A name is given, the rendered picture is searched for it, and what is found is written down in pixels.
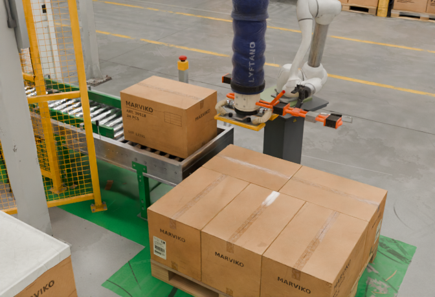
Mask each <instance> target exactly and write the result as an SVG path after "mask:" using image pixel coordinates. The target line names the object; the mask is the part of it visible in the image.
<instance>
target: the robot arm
mask: <svg viewBox="0 0 435 297"><path fill-rule="evenodd" d="M341 9H342V7H341V3H340V1H338V0H298V1H297V4H296V14H297V18H298V24H299V26H300V29H301V33H302V42H301V45H300V48H299V50H298V52H297V54H296V56H295V58H294V60H293V63H292V64H285V65H284V66H282V67H281V69H280V71H279V73H278V78H277V88H275V89H274V90H275V91H276V93H274V94H271V97H273V98H276V97H277V96H278V95H279V94H280V93H281V92H282V91H283V90H285V93H284V94H283V95H282V96H281V97H280V98H279V99H278V100H279V101H281V102H286V103H289V102H292V101H295V100H298V102H297V103H296V105H295V107H294V108H299V109H300V108H301V106H302V105H303V104H304V103H303V100H304V99H306V98H309V97H310V96H312V95H313V94H316V93H318V92H319V91H320V90H321V88H322V85H323V84H325V82H326V80H327V78H328V75H327V72H326V70H325V69H324V68H323V66H322V64H321V63H320V62H321V59H322V53H323V50H324V45H325V41H326V36H327V33H328V27H329V24H330V23H331V22H332V20H333V19H334V17H335V16H338V15H339V14H340V12H341ZM313 17H314V18H315V27H314V31H313V37H312V41H311V35H312V22H313ZM310 43H311V47H310V51H309V58H308V61H307V62H305V64H304V66H303V67H302V69H298V68H299V66H300V64H301V62H302V60H303V58H304V56H305V54H306V52H307V50H308V48H309V45H310Z"/></svg>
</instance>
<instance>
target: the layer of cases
mask: <svg viewBox="0 0 435 297"><path fill-rule="evenodd" d="M387 193H388V190H384V189H381V188H377V187H375V186H370V185H368V184H364V183H361V182H357V181H353V180H351V179H347V178H344V177H340V176H337V175H334V174H330V173H327V172H324V171H320V170H316V169H313V168H309V167H307V166H302V165H300V164H296V163H294V162H289V161H287V160H283V159H279V158H276V157H272V156H270V155H266V154H263V153H259V152H256V151H253V150H249V149H246V148H242V147H239V146H235V145H232V144H230V145H228V146H227V147H226V148H225V149H223V150H222V151H221V152H219V153H218V154H217V155H216V156H214V157H213V158H212V159H210V160H209V161H208V162H207V163H205V164H204V165H202V166H201V167H200V168H199V169H198V170H196V171H195V172H193V174H191V175H190V176H188V177H187V178H186V179H185V180H183V181H182V182H180V183H179V184H178V185H177V186H176V187H174V188H173V189H172V190H170V191H169V192H168V193H166V194H165V195H164V196H162V197H161V198H160V199H159V200H158V201H156V202H155V203H153V204H152V205H151V206H150V207H148V208H147V213H148V229H149V237H150V254H151V259H153V260H155V261H157V262H159V263H162V264H163V265H166V266H167V267H170V268H172V269H174V270H176V271H178V272H181V273H183V274H185V275H187V276H189V277H191V278H193V279H195V280H197V281H200V282H202V283H204V284H206V285H209V286H211V287H213V288H215V289H217V290H219V291H221V292H224V293H225V294H228V295H230V296H232V297H348V295H349V293H350V291H351V290H352V288H353V286H354V284H355V282H356V281H357V278H358V277H359V274H360V273H361V271H362V269H363V267H364V266H365V264H366V262H367V260H368V258H369V257H370V254H371V253H372V250H373V249H374V247H375V245H376V243H377V242H378V240H379V234H380V231H381V224H382V220H383V214H384V210H385V203H386V196H387Z"/></svg>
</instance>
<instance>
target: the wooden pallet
mask: <svg viewBox="0 0 435 297"><path fill-rule="evenodd" d="M378 244H379V240H378V242H377V243H376V245H375V247H374V249H373V250H372V253H371V254H370V257H369V258H368V260H367V262H366V264H365V266H364V267H363V269H362V271H361V273H360V274H359V277H358V278H357V281H356V282H355V284H354V286H353V288H352V290H351V291H350V293H349V295H348V297H355V295H356V292H357V285H358V281H359V279H360V277H361V276H362V274H363V272H364V270H365V268H366V266H367V264H368V262H369V263H373V261H374V259H375V257H376V254H377V247H378ZM150 261H151V275H152V276H153V277H155V278H157V279H160V280H162V281H164V282H166V283H168V284H170V285H172V286H174V287H176V288H178V289H180V290H182V291H184V292H187V293H188V294H191V295H192V296H195V297H232V296H230V295H228V294H225V293H224V292H221V291H219V290H217V289H215V288H213V287H211V286H209V285H206V284H204V283H202V282H200V281H197V280H195V279H193V278H191V277H189V276H187V275H185V274H183V273H181V272H178V271H176V270H174V269H172V268H170V267H167V266H166V265H163V264H162V263H159V262H157V261H155V260H153V259H150Z"/></svg>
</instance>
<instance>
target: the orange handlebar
mask: <svg viewBox="0 0 435 297"><path fill-rule="evenodd" d="M226 96H227V98H231V99H234V93H227V95H226ZM259 102H263V103H266V104H263V103H259ZM259 102H256V103H255V104H256V105H258V106H262V107H266V108H269V109H273V106H272V105H267V104H270V102H266V101H263V100H260V101H259ZM285 113H289V114H291V115H293V116H297V117H299V116H301V117H304V118H305V115H306V113H307V111H302V109H299V108H291V107H288V109H286V110H285ZM325 118H326V116H322V115H319V116H318V117H316V119H315V120H317V121H319V122H324V119H325ZM342 123H343V122H342V120H341V121H340V122H339V123H338V126H341V125H342Z"/></svg>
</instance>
